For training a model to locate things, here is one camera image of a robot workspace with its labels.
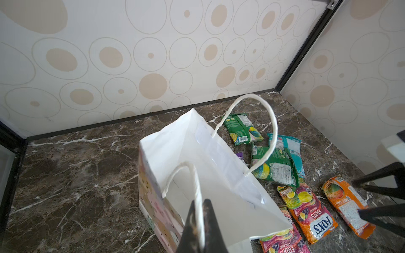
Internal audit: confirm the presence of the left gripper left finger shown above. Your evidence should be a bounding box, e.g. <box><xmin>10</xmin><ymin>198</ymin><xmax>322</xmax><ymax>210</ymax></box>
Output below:
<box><xmin>176</xmin><ymin>200</ymin><xmax>200</xmax><ymax>253</ymax></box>

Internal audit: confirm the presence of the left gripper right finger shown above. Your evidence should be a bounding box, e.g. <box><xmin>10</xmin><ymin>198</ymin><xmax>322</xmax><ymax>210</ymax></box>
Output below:
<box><xmin>203</xmin><ymin>199</ymin><xmax>228</xmax><ymax>253</ymax></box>

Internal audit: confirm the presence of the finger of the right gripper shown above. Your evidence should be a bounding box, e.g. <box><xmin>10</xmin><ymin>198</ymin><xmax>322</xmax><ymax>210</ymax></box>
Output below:
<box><xmin>358</xmin><ymin>203</ymin><xmax>405</xmax><ymax>237</ymax></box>
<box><xmin>352</xmin><ymin>162</ymin><xmax>405</xmax><ymax>200</ymax></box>

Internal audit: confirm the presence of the orange candy bag face down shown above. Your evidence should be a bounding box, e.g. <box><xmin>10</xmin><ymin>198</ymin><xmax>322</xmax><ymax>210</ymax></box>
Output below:
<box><xmin>322</xmin><ymin>176</ymin><xmax>375</xmax><ymax>239</ymax></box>

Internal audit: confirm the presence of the Fox's fruits candy bag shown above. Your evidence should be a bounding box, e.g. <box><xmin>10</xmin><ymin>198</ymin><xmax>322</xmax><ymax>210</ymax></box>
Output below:
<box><xmin>259</xmin><ymin>206</ymin><xmax>310</xmax><ymax>253</ymax></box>
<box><xmin>277</xmin><ymin>179</ymin><xmax>339</xmax><ymax>244</ymax></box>

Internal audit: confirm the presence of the white paper gift bag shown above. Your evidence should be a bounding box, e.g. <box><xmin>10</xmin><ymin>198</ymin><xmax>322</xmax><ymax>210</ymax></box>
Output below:
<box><xmin>138</xmin><ymin>109</ymin><xmax>292</xmax><ymax>253</ymax></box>

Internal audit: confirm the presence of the near green snack bag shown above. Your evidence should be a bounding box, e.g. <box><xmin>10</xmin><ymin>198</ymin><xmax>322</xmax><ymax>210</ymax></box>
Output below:
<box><xmin>252</xmin><ymin>148</ymin><xmax>298</xmax><ymax>187</ymax></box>

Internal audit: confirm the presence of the green snack bag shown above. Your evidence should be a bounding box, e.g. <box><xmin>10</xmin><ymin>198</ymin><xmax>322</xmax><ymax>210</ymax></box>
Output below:
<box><xmin>224</xmin><ymin>113</ymin><xmax>264</xmax><ymax>145</ymax></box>
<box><xmin>252</xmin><ymin>148</ymin><xmax>298</xmax><ymax>187</ymax></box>

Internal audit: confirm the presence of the teal snack bag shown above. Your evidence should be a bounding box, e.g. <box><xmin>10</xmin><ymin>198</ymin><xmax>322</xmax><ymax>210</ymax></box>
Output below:
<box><xmin>276</xmin><ymin>135</ymin><xmax>306</xmax><ymax>179</ymax></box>

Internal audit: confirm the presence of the far green snack bag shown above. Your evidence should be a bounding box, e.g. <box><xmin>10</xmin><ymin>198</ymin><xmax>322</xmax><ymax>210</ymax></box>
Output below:
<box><xmin>224</xmin><ymin>113</ymin><xmax>264</xmax><ymax>145</ymax></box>

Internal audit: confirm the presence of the black right frame post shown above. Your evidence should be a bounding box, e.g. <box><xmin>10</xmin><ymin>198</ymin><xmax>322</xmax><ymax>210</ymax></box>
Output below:
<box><xmin>275</xmin><ymin>0</ymin><xmax>344</xmax><ymax>93</ymax></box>

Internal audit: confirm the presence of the black frame post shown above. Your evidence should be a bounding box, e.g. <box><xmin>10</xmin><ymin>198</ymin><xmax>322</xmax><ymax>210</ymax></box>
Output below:
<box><xmin>275</xmin><ymin>0</ymin><xmax>344</xmax><ymax>93</ymax></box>
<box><xmin>1</xmin><ymin>123</ymin><xmax>27</xmax><ymax>241</ymax></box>

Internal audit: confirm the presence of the black left frame post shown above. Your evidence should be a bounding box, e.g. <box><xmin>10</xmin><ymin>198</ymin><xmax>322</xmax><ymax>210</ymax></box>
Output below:
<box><xmin>1</xmin><ymin>123</ymin><xmax>27</xmax><ymax>241</ymax></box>

